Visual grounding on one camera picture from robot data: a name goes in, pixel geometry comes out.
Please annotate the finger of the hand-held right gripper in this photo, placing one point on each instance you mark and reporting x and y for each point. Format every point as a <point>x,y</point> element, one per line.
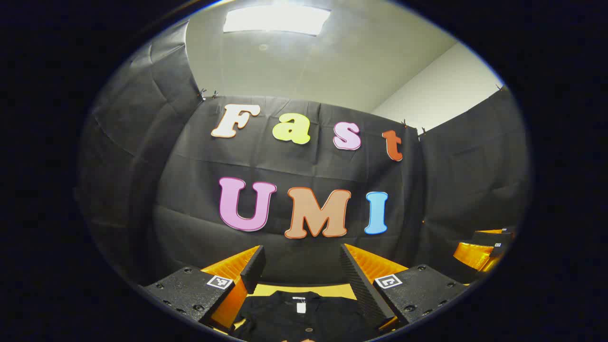
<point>472,256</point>
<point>489,237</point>

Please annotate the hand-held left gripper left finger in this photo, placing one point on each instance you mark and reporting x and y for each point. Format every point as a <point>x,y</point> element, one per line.
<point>254,270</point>

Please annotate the black backdrop cloth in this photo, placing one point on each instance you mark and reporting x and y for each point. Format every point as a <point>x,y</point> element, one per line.
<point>294,166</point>

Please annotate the ceiling light panel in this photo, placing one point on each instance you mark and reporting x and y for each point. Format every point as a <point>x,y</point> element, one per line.
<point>278,20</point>

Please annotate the black buttoned garment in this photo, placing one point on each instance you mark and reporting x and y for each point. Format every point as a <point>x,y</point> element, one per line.
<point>294,323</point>

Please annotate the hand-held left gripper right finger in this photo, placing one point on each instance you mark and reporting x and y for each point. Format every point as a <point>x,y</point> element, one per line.
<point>363,285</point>

